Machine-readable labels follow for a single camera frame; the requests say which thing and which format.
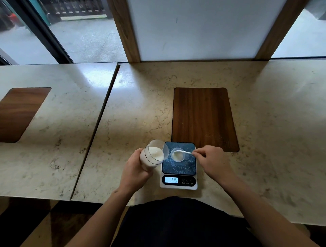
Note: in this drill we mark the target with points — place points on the person's right forearm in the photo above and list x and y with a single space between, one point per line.
259 213

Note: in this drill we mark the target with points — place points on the dark wooden inlay panel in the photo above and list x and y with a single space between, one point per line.
17 112
203 117

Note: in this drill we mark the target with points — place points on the person's left thumb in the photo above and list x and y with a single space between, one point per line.
147 173

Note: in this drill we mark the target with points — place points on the person's right thumb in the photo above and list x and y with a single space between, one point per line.
201 159

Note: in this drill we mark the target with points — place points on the dark outdoor railing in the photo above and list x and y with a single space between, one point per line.
76 7

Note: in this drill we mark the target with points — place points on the clear cup with white powder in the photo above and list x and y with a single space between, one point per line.
155 154

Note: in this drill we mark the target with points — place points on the person's right hand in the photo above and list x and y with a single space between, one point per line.
216 162

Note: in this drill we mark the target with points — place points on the wooden divider post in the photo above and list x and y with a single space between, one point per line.
280 28
124 28

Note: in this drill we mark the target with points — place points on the white plastic spoon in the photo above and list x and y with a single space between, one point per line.
184 152

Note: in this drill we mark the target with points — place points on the person's left hand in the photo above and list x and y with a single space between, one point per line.
132 173

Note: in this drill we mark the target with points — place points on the white divider panel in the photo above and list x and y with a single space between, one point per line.
203 28

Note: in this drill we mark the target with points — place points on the person's black shirt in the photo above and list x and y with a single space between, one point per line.
183 224

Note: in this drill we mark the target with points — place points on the small clear plastic cup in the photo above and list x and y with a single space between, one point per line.
177 156

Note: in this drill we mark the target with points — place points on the black window frame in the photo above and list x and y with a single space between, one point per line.
43 33

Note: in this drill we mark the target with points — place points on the digital kitchen scale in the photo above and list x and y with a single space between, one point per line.
179 178

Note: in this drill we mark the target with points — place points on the person's left forearm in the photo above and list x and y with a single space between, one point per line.
101 218

